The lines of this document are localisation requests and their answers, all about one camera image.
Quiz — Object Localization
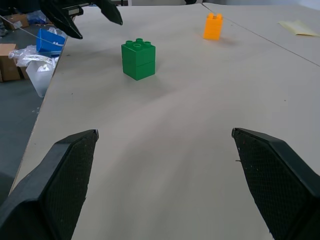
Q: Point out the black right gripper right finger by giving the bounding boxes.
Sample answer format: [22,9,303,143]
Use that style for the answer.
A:
[231,127,320,240]

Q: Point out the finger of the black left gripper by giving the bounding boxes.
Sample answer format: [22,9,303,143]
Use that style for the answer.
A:
[39,0,84,40]
[95,0,124,26]

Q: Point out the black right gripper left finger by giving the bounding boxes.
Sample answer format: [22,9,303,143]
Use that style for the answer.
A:
[0,128,100,240]

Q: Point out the blue plastic bin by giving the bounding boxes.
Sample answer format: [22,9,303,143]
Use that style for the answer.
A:
[35,28,67,54]

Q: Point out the small open cardboard box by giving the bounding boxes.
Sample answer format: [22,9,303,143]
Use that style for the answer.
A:
[1,13,30,31]

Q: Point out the crumpled clear plastic bag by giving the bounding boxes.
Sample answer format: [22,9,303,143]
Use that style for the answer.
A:
[8,44,60,69]

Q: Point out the green toy brick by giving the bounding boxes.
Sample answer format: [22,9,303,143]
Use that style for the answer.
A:
[121,37,157,82]

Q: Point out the translucent white plastic container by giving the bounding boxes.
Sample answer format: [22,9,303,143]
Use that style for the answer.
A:
[25,57,60,98]

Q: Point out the large brown cardboard box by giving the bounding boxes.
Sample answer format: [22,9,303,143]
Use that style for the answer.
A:
[0,43,21,83]

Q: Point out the orange toy brick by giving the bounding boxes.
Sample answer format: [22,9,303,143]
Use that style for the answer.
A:
[202,12,224,41]

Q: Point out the pale yellow paper sheet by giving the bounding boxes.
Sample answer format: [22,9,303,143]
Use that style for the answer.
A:
[277,19,320,37]

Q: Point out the thin white cord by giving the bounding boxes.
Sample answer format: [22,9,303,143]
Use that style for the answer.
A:
[0,14,65,48]

